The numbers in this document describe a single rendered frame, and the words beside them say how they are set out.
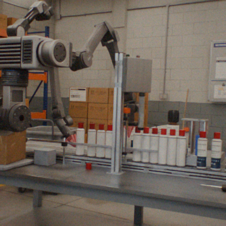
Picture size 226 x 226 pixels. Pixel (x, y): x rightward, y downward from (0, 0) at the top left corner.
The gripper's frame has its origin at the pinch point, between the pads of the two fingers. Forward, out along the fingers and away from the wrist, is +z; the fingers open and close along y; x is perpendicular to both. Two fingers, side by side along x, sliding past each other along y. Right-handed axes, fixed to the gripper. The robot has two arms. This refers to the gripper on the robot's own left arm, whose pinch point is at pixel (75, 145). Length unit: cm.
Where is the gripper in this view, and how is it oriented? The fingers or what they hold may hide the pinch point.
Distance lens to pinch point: 236.4
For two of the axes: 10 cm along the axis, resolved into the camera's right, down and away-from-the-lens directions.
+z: 5.6, 8.0, -1.9
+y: 3.9, -0.5, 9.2
